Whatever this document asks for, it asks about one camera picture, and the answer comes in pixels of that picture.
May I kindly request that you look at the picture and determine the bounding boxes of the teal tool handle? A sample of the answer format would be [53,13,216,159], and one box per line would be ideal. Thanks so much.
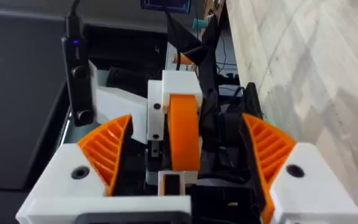
[192,18,207,31]

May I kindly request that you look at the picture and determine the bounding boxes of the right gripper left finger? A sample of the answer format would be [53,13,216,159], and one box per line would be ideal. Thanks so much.
[26,114,134,202]

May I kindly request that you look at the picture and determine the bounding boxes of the blue monitor screen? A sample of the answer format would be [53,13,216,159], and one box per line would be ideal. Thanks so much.
[140,0,193,15]

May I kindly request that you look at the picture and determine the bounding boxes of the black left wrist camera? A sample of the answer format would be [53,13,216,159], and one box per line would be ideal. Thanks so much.
[61,14,96,128]

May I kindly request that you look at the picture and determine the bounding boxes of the black upright wrist plate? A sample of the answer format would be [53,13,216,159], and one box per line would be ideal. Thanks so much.
[165,11,226,94]

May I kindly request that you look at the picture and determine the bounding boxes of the black camera cable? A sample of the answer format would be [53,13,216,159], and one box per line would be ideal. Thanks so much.
[68,0,82,17]

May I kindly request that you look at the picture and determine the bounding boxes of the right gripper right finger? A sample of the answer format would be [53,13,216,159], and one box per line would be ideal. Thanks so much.
[240,113,358,224]

